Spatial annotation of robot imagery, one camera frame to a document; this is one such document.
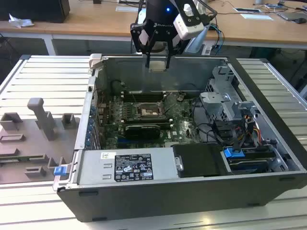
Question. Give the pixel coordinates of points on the blue bordered paper sheet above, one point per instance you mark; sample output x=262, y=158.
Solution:
x=247, y=9

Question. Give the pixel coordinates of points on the black box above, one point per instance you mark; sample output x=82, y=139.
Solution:
x=36, y=9

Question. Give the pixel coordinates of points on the white paper sheet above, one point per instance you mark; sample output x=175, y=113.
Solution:
x=256, y=16

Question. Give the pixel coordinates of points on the grey metal drive cage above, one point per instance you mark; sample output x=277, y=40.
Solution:
x=216, y=100

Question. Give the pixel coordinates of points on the grey case latch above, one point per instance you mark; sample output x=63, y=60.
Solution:
x=94, y=61

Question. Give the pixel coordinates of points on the grey parts rack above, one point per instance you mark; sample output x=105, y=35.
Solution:
x=28, y=143

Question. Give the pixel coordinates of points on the wooden desk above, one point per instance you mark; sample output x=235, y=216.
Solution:
x=96, y=19

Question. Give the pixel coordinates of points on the black graphics card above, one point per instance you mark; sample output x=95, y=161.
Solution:
x=144, y=133

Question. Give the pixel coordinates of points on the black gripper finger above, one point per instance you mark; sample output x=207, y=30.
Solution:
x=136, y=36
x=172, y=48

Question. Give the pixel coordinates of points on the black open PC case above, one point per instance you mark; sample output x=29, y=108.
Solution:
x=168, y=201

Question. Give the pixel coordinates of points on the black disk drive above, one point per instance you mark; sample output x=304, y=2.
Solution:
x=247, y=163

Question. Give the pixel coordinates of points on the blue disk carrier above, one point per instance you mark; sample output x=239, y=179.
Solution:
x=231, y=153

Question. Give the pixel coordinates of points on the black computer mouse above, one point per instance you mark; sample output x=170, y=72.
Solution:
x=301, y=20

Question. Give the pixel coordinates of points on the silver power supply unit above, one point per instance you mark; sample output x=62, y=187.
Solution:
x=96, y=167

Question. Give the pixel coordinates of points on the blue slot retainer clips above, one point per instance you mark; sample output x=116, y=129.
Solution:
x=90, y=127

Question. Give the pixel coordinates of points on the pale blue teach pendant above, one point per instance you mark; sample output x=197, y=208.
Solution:
x=195, y=45

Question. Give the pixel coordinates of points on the grey laptop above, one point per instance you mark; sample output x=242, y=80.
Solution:
x=291, y=16

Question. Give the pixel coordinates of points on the silver square CPU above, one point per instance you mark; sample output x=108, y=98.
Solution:
x=157, y=66

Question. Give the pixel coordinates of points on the crumpled white paper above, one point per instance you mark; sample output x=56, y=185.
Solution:
x=20, y=21

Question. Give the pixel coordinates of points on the green motherboard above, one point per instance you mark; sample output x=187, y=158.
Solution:
x=184, y=129

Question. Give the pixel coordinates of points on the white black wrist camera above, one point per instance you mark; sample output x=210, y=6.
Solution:
x=189, y=26

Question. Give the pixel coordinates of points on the blue plastic clip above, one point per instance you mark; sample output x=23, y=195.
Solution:
x=60, y=171

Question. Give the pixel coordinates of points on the black RAM slot bank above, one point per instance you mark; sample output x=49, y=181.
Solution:
x=144, y=97
x=134, y=121

